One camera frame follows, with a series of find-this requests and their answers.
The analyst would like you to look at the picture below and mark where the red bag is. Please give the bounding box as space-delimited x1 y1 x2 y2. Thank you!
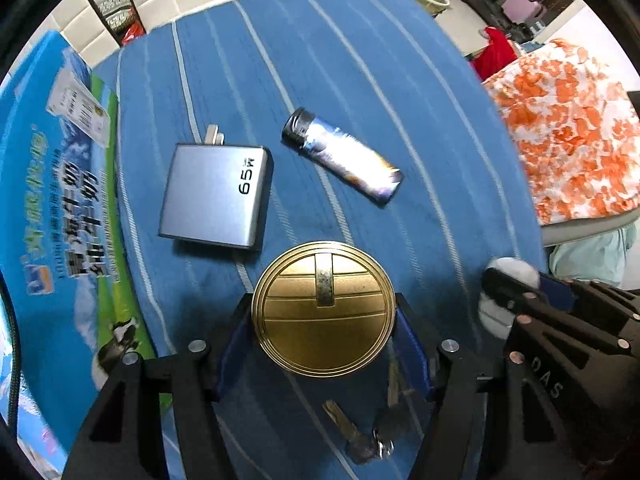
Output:
120 21 145 46

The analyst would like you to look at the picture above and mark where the key bunch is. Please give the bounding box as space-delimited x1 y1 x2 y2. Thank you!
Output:
322 358 412 465

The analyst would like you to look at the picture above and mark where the blue milk carton box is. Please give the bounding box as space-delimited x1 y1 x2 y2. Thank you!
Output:
1 32 168 471

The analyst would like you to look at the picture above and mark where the grey 65W charger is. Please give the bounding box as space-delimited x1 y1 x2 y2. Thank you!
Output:
158 143 273 252

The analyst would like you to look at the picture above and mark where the red cloth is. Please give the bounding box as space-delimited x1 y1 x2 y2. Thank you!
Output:
471 26 518 81

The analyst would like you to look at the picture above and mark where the white earbud case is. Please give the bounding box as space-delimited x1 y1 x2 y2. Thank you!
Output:
477 257 540 340

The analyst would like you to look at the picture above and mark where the teal blanket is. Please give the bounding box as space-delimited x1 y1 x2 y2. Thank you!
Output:
548 223 637 287

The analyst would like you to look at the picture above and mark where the blue striped cloth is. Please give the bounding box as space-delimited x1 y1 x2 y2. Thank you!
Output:
96 0 544 356

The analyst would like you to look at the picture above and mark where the pink suitcase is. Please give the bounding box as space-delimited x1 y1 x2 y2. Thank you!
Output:
501 0 544 24

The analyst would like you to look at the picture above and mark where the orange floral cushion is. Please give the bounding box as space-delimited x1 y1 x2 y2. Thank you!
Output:
483 38 639 226

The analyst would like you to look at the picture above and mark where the round gold tin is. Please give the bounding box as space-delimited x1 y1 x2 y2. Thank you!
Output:
250 240 396 378

